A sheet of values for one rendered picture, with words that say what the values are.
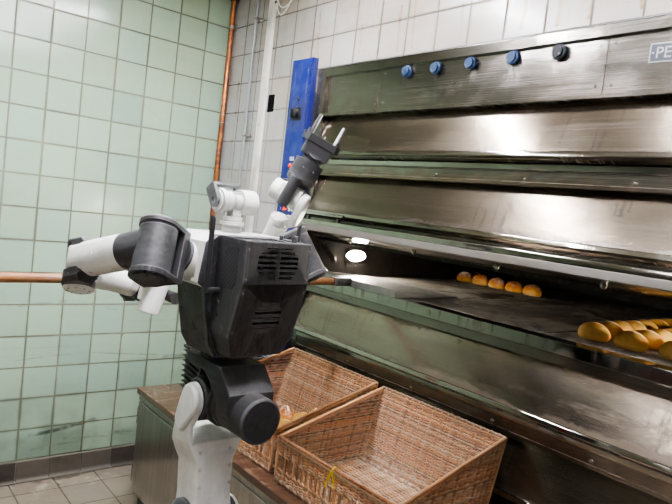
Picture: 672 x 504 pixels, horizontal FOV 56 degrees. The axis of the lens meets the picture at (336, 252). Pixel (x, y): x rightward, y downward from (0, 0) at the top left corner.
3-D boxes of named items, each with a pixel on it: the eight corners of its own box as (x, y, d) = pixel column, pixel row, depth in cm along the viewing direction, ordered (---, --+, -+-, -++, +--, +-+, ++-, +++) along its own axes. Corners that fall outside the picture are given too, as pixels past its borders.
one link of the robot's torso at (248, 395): (281, 442, 153) (289, 371, 152) (235, 450, 145) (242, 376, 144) (224, 406, 175) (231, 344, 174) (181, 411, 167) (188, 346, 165)
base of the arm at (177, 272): (160, 297, 152) (190, 288, 145) (113, 279, 144) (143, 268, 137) (171, 242, 159) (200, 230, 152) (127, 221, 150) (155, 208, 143)
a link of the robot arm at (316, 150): (343, 151, 188) (323, 185, 189) (337, 148, 197) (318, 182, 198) (307, 129, 184) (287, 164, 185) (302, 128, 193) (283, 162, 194)
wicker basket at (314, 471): (375, 455, 239) (384, 384, 237) (499, 522, 196) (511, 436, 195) (269, 479, 207) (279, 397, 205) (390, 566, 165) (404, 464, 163)
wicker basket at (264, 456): (287, 405, 285) (294, 345, 283) (373, 451, 242) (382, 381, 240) (190, 419, 253) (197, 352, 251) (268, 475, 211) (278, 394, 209)
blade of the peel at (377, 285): (394, 298, 239) (395, 290, 238) (309, 275, 281) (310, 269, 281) (456, 297, 261) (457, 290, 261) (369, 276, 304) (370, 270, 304)
